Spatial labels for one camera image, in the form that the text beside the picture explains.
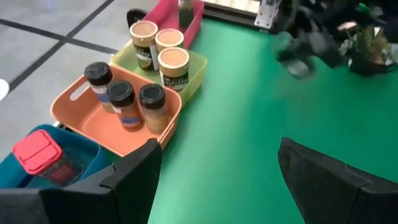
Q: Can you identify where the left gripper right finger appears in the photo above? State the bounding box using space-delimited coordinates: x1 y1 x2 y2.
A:
277 137 398 224

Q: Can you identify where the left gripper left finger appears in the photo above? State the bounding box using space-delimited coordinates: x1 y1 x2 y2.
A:
0 139 162 224

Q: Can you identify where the tan spice jar black lid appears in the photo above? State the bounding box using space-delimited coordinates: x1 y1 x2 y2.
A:
138 83 171 135

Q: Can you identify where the red spice jar black lid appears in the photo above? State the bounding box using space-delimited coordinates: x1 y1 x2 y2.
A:
106 80 145 131

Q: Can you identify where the smoked paprika tin red lid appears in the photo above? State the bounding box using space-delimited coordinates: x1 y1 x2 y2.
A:
12 129 85 188

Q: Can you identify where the pale spice jar black lid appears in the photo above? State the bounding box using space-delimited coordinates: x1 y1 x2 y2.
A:
83 61 114 113

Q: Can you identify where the green herb glass jar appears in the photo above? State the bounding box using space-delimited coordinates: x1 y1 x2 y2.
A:
178 0 195 31

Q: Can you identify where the cardboard tube spice can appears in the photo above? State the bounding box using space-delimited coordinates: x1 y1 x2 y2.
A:
129 20 160 72
154 27 185 53
157 46 191 93

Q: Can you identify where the blue plastic bin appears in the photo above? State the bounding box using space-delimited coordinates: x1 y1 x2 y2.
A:
0 123 112 189

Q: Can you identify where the orange plastic bin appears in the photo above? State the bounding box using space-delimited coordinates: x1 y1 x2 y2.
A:
49 64 183 157

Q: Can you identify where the green table mat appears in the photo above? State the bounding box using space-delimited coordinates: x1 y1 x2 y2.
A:
147 18 398 224

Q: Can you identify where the yellow plastic bin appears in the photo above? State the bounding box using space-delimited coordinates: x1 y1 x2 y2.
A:
109 39 208 108

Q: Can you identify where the pink plastic bin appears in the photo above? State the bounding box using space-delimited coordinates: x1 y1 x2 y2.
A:
142 0 205 50

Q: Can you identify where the grey tower fan white base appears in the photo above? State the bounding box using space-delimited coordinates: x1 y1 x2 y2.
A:
0 78 11 103

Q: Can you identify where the silver corner bracket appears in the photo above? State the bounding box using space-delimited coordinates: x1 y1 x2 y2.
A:
254 0 282 31

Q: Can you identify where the black aluminium table frame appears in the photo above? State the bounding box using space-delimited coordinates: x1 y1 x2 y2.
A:
201 0 282 34

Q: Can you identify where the small black mount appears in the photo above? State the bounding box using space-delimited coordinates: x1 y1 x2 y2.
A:
126 8 148 29

